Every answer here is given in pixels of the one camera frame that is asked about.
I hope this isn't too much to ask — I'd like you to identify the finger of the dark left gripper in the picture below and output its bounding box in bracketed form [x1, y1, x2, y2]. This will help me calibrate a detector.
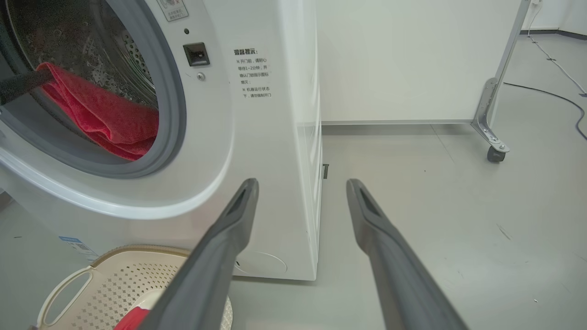
[0, 69, 55, 106]

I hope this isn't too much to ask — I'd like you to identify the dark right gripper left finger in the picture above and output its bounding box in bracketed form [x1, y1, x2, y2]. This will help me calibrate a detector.
[138, 178, 260, 330]

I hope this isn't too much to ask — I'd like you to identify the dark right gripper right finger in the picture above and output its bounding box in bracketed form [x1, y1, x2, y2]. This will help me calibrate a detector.
[345, 178, 469, 330]

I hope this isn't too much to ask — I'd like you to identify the plain red garment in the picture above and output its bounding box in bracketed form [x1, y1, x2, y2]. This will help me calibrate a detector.
[36, 62, 160, 161]

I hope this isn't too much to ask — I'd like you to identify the red Bulls jersey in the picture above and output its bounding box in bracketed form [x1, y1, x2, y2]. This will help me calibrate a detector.
[113, 308, 152, 330]

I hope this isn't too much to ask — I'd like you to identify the washing machine drum opening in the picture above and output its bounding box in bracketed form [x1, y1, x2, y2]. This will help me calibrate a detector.
[2, 0, 159, 143]

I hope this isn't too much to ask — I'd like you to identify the white front-load washing machine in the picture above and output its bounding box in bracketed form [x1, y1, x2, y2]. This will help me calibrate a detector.
[0, 0, 324, 281]

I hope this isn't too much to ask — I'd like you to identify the cream perforated laundry basket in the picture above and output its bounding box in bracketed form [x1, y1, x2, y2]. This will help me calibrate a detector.
[36, 245, 234, 330]

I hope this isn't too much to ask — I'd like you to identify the black door latch socket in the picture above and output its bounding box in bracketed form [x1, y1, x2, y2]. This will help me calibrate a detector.
[183, 42, 211, 67]

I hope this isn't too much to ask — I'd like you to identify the round white filter cover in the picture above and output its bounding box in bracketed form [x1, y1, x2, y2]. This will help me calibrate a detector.
[233, 250, 288, 277]

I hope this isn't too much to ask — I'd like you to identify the blue energy label sticker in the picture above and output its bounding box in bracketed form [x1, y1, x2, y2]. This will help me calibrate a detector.
[58, 236, 100, 262]

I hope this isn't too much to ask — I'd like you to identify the grey pictogram warning sticker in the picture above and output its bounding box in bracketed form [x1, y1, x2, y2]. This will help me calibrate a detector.
[156, 0, 190, 22]

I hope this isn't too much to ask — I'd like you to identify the printed warning text label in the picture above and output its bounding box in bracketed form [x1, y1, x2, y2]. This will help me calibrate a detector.
[233, 48, 272, 99]

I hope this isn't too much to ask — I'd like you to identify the silver metal partition leg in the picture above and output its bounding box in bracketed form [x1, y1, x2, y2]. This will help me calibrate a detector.
[471, 0, 533, 154]

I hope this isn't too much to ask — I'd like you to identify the white partition panel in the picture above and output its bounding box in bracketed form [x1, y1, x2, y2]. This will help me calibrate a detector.
[316, 0, 524, 126]

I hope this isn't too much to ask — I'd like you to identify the black floor cable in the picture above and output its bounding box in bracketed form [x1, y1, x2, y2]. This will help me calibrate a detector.
[503, 82, 587, 141]

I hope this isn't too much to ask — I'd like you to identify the white floor cable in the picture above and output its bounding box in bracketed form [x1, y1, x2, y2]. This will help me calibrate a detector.
[527, 2, 587, 98]

